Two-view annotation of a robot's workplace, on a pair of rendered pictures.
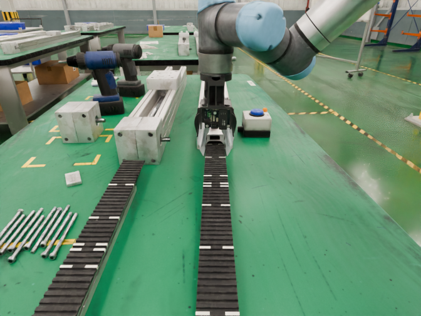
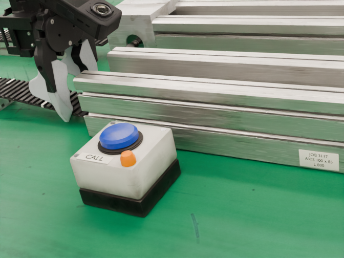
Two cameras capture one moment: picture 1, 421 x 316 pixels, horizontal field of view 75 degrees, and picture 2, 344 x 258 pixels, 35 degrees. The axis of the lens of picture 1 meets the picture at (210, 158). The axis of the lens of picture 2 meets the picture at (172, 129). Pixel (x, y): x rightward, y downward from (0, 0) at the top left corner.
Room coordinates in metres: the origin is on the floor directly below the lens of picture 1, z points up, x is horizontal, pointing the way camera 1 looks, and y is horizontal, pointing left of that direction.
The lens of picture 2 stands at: (1.14, -0.51, 1.12)
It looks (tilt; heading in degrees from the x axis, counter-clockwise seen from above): 29 degrees down; 125
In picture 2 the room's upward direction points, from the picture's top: 12 degrees counter-clockwise
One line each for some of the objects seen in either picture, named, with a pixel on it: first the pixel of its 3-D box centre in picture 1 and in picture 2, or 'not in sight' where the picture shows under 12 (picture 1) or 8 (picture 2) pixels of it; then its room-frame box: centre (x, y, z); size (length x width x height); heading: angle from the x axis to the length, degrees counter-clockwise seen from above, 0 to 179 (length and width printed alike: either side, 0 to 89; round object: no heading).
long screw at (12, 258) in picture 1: (28, 236); not in sight; (0.35, 0.31, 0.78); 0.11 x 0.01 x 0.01; 4
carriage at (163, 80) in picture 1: (165, 83); not in sight; (1.09, 0.18, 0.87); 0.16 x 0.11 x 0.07; 0
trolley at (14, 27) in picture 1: (23, 51); not in sight; (5.00, 3.20, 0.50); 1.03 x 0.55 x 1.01; 10
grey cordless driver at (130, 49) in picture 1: (121, 70); not in sight; (1.26, 0.39, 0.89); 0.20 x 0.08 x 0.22; 78
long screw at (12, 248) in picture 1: (27, 227); not in sight; (0.37, 0.32, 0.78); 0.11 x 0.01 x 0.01; 4
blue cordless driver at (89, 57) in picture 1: (94, 84); not in sight; (1.00, 0.42, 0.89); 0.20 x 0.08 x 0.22; 107
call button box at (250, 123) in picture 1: (253, 123); (131, 160); (0.81, -0.13, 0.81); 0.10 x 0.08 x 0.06; 90
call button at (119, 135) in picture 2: (256, 113); (120, 138); (0.81, -0.14, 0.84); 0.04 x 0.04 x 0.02
